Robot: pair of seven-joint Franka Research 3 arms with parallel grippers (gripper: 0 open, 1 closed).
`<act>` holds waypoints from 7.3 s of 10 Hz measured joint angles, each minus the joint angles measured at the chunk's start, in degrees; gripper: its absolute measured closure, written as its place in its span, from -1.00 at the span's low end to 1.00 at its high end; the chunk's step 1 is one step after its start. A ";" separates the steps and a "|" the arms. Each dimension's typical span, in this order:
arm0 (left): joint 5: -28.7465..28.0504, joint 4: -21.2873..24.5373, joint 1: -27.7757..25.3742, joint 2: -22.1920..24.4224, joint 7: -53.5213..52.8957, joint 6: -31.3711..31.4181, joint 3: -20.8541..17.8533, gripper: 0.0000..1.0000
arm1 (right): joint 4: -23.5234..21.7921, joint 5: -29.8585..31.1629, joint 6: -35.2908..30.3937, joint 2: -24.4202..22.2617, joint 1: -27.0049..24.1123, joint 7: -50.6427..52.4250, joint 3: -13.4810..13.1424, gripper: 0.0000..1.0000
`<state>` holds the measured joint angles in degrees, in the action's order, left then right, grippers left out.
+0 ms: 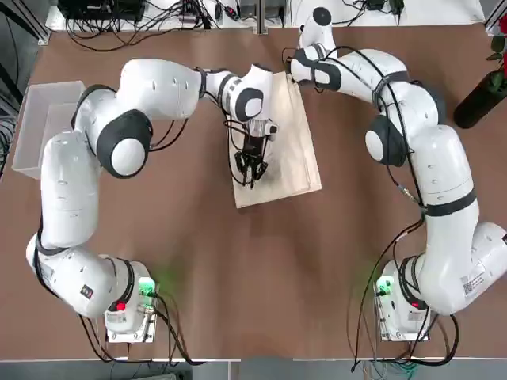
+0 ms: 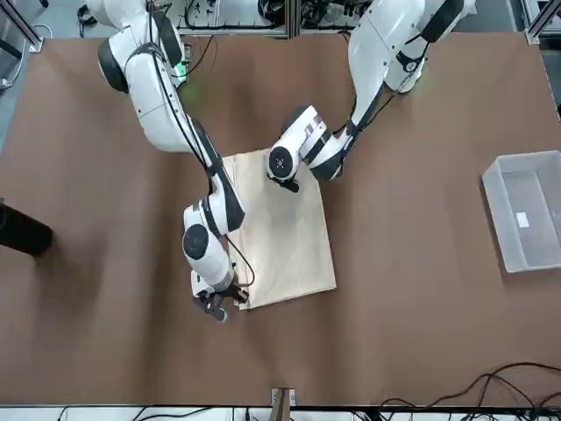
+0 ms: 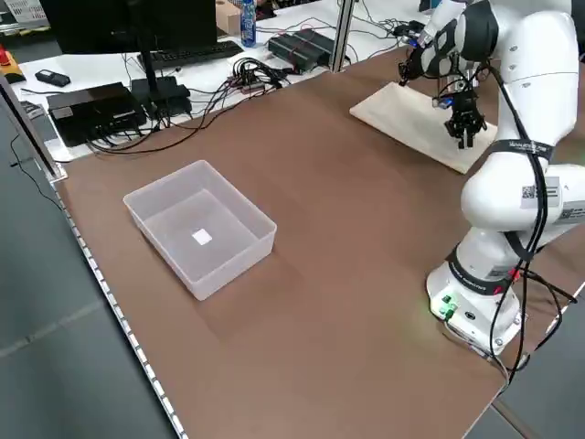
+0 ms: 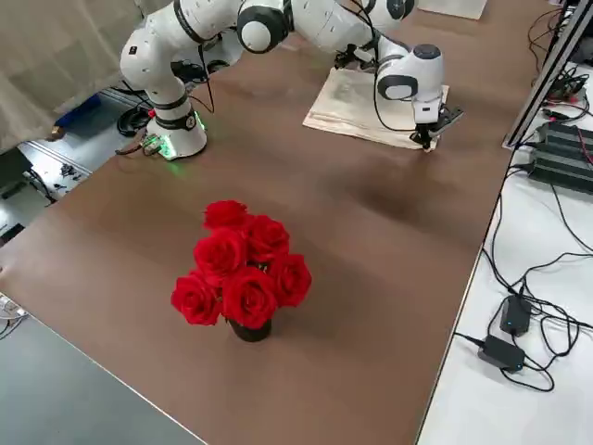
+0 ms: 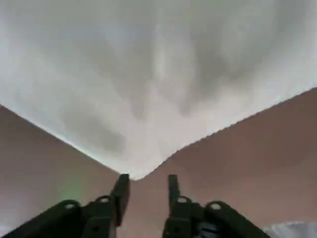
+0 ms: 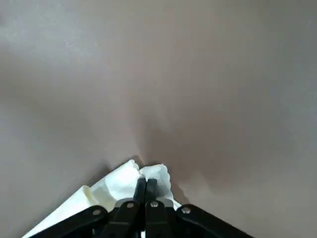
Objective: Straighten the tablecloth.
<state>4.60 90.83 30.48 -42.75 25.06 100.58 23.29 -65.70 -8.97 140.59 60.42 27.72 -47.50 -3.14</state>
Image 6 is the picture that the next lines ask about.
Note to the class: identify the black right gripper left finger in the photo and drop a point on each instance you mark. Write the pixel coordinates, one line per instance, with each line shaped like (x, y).
(127, 218)

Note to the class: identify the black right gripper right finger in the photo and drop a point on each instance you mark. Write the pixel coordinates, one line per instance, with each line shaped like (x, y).
(156, 218)

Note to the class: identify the cream tablecloth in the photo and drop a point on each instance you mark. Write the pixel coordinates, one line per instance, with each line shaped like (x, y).
(119, 178)

